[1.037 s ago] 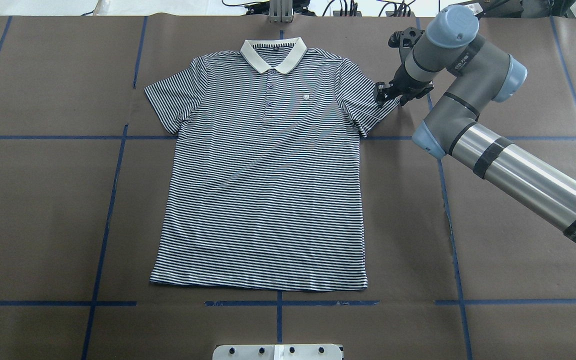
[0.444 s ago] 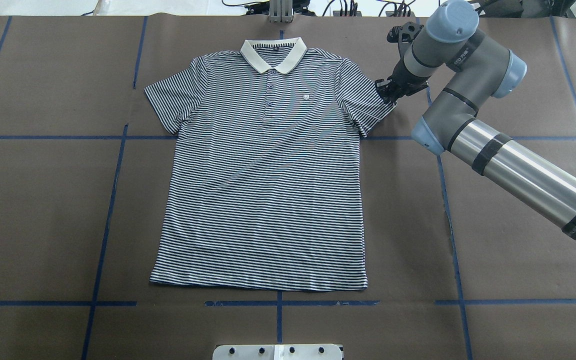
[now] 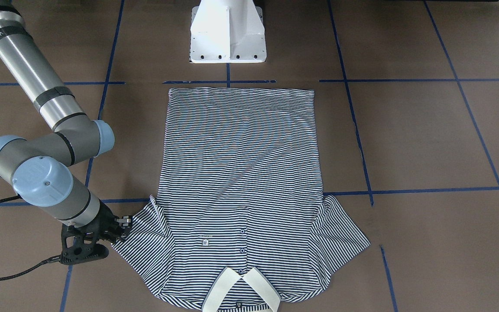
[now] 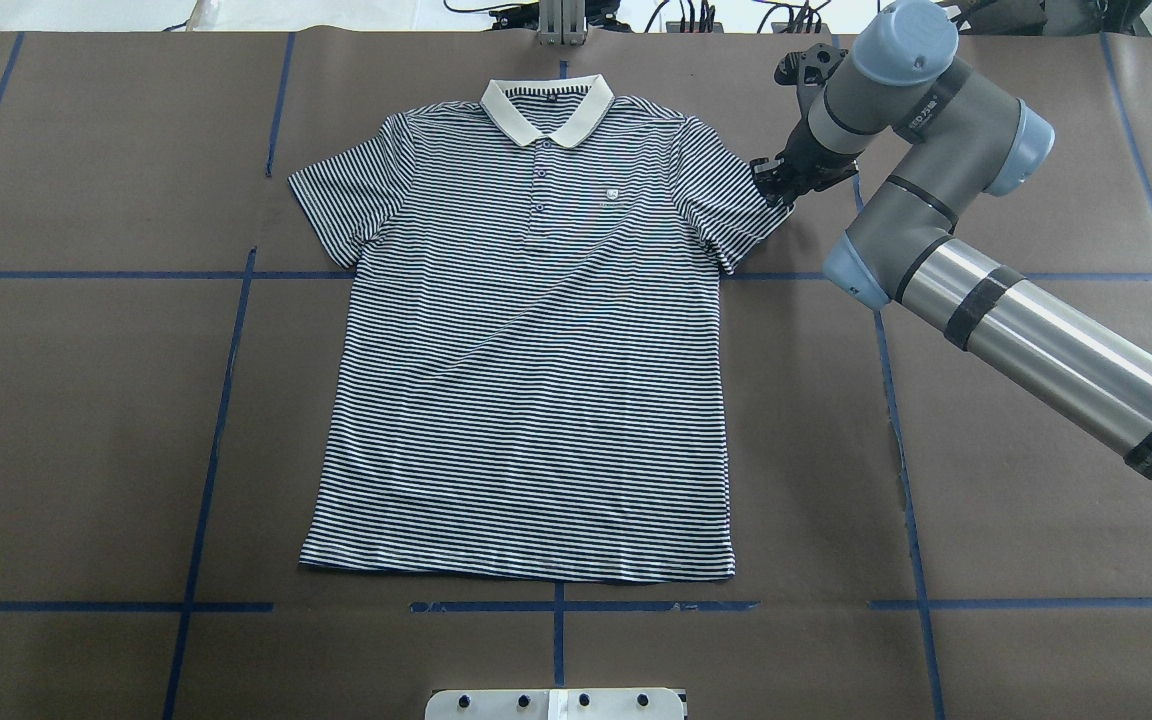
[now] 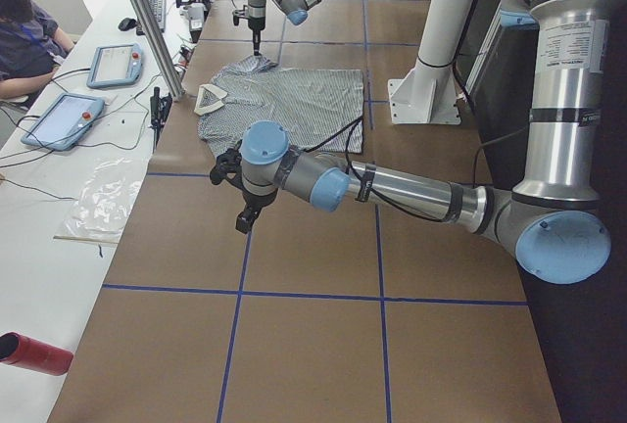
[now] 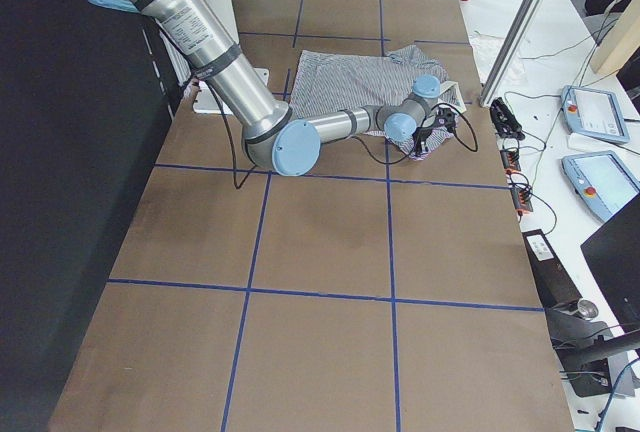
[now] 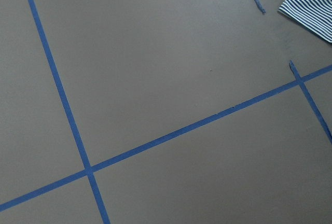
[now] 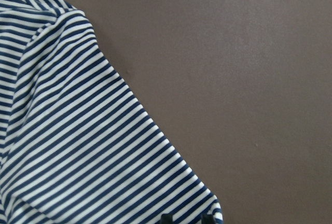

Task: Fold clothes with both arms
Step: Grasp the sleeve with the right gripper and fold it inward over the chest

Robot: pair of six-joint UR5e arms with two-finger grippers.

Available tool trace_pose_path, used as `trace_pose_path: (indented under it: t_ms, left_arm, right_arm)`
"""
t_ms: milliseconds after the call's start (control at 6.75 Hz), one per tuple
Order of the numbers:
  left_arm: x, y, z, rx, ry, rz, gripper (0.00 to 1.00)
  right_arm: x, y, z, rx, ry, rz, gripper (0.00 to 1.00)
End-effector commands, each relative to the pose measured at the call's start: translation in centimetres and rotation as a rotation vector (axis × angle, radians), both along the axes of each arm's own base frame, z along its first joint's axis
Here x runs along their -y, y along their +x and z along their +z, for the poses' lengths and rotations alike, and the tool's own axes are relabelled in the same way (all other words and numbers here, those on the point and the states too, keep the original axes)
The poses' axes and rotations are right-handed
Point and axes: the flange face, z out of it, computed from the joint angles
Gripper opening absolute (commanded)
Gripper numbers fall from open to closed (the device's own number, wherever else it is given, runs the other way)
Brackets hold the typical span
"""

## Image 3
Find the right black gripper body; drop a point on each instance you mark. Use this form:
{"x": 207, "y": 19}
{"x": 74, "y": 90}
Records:
{"x": 106, "y": 220}

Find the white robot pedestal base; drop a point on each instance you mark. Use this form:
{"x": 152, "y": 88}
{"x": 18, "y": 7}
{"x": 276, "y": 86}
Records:
{"x": 227, "y": 31}

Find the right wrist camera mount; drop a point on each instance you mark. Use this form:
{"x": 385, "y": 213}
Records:
{"x": 76, "y": 251}

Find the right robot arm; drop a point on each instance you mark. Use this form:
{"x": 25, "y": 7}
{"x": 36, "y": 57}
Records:
{"x": 38, "y": 169}

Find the striped navy white polo shirt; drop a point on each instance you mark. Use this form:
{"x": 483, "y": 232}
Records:
{"x": 240, "y": 222}

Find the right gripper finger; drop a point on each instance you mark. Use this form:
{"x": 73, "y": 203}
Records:
{"x": 125, "y": 221}
{"x": 120, "y": 237}

